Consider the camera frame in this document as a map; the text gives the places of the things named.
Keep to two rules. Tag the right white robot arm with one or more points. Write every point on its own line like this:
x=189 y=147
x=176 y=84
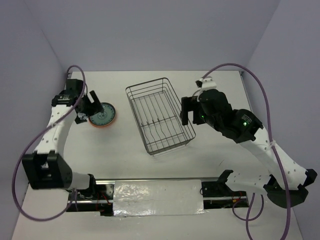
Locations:
x=285 y=178

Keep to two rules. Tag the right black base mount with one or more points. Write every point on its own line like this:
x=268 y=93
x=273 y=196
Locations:
x=217 y=195

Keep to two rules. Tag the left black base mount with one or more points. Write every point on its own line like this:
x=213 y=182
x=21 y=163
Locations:
x=101 y=201

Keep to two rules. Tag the metal wire dish rack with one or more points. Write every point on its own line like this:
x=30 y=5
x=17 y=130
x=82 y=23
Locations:
x=156 y=109

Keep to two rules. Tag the green rimmed white plate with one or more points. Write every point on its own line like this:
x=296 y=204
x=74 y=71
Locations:
x=105 y=117

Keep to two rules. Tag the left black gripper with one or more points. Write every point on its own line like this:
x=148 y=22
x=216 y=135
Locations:
x=95 y=107

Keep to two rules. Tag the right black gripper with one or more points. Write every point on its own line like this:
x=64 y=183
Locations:
x=188 y=103

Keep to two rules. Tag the orange plate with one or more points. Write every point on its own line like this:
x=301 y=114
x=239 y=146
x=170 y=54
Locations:
x=103 y=125

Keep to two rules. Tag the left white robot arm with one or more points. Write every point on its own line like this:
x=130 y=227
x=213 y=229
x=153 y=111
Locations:
x=45 y=167

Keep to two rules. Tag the silver foil covered panel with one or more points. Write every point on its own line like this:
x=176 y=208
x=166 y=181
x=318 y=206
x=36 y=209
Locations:
x=157 y=198

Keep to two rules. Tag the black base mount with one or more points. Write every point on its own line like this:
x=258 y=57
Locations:
x=101 y=201
x=217 y=195

